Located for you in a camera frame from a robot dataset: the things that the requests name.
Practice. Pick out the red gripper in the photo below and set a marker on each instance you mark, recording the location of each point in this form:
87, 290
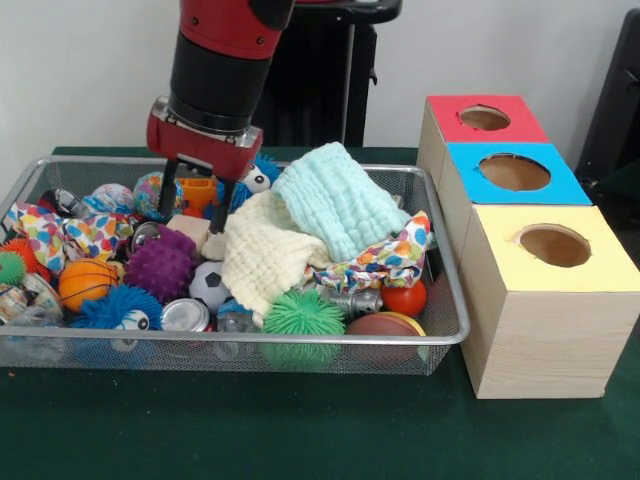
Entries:
200, 147

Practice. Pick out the cream waffle cloth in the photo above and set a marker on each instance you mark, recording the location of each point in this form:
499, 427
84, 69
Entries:
265, 255

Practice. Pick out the light blue waffle cloth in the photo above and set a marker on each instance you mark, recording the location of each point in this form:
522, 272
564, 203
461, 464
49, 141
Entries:
340, 200

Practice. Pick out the colourful dot print cloth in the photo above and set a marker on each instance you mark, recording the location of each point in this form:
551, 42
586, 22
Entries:
45, 235
385, 262

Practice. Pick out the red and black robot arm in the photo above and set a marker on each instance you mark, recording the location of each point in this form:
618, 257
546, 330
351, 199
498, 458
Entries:
220, 65

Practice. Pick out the wooden box with three holes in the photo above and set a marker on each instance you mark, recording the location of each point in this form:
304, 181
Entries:
550, 340

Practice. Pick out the globe print ball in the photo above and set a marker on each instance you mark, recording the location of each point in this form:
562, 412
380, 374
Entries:
147, 195

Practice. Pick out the large blue fuzzy eyed ball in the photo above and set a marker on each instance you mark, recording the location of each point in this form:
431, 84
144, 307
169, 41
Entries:
260, 170

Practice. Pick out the purple spiky ball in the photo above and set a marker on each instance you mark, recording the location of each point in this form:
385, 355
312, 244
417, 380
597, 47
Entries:
160, 265

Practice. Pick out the black and white soccer ball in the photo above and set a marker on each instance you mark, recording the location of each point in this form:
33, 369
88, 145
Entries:
207, 287

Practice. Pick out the orange toy basketball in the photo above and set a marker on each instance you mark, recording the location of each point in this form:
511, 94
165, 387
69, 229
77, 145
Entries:
87, 285

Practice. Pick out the small blue fuzzy eyed ball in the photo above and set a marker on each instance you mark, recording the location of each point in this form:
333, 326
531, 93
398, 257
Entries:
107, 307

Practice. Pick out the green spiky puffer ball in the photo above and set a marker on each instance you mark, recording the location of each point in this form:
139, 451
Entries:
305, 315

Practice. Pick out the dark green table cloth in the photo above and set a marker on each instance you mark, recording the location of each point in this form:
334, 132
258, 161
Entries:
300, 430

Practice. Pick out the black panel stand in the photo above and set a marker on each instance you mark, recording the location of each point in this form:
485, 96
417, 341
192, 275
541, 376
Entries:
615, 100

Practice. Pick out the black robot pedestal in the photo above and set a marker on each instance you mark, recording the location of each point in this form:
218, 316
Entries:
325, 75

